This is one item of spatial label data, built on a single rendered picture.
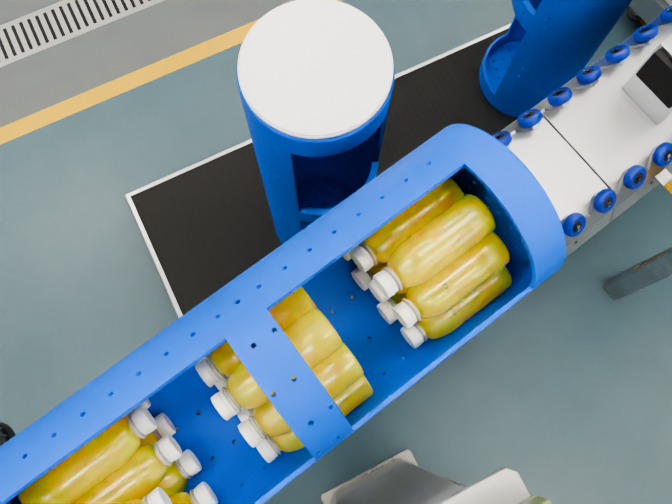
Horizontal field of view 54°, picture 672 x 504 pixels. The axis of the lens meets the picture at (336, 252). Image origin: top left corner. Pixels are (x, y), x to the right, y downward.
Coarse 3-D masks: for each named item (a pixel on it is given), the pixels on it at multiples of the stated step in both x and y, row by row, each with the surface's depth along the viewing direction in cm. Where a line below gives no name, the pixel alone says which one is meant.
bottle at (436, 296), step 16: (496, 240) 98; (464, 256) 98; (480, 256) 98; (496, 256) 98; (448, 272) 97; (464, 272) 97; (480, 272) 98; (416, 288) 98; (432, 288) 97; (448, 288) 97; (464, 288) 98; (416, 304) 97; (432, 304) 97; (448, 304) 97
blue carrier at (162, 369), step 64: (448, 128) 100; (384, 192) 93; (512, 192) 90; (320, 256) 89; (512, 256) 112; (192, 320) 90; (256, 320) 85; (384, 320) 112; (128, 384) 85; (192, 384) 107; (320, 384) 84; (384, 384) 103; (0, 448) 88; (64, 448) 82; (192, 448) 107; (256, 448) 105; (320, 448) 89
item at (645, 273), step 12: (660, 252) 184; (648, 264) 183; (660, 264) 178; (624, 276) 198; (636, 276) 192; (648, 276) 187; (660, 276) 182; (612, 288) 208; (624, 288) 202; (636, 288) 196
